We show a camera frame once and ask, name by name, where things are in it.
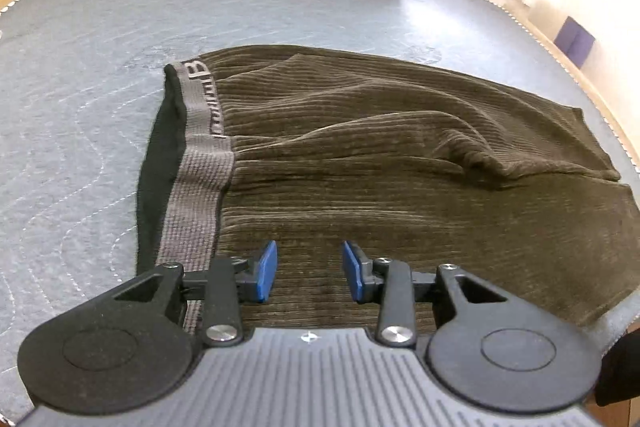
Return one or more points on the grey quilted mattress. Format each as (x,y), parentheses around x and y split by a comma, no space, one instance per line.
(80,107)

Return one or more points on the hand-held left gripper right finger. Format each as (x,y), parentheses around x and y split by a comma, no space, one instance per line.
(351,274)

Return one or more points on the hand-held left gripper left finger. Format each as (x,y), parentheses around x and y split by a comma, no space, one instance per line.
(265,274)

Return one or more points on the purple foam block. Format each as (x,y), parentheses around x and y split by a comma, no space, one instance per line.
(575,44)

